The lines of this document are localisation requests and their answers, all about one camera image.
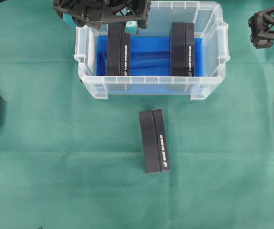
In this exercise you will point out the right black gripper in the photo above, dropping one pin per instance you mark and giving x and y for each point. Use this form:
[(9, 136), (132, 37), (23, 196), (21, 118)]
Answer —
[(262, 28)]

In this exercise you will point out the clear plastic storage case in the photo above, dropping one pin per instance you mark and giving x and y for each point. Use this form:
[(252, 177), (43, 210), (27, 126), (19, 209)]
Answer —
[(211, 49)]

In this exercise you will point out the green table cloth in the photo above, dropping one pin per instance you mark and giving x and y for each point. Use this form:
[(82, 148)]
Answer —
[(69, 161)]

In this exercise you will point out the blue foam liner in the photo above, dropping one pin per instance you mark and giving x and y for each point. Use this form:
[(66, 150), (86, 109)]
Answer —
[(150, 56)]

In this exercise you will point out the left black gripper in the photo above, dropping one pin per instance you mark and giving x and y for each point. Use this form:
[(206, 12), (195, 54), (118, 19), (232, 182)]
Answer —
[(94, 13)]

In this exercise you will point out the black camera box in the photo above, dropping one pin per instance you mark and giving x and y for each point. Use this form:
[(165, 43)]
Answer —
[(154, 141), (118, 52), (182, 49)]

